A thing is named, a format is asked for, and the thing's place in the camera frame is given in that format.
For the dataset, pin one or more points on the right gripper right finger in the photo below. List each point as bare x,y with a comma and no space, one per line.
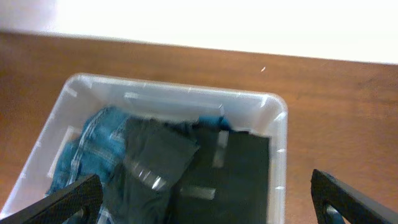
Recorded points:
337,202

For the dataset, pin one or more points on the blue garment with tape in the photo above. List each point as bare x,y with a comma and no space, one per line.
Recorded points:
215,122

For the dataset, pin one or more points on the clear plastic storage bin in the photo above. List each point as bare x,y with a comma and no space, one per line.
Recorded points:
83,94

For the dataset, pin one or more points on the dark blue jeans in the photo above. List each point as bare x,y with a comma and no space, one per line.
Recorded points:
97,150

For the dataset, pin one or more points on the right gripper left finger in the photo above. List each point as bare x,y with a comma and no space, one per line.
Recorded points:
80,201

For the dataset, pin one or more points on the black garment with tape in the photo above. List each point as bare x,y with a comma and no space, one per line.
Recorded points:
156,156
226,182

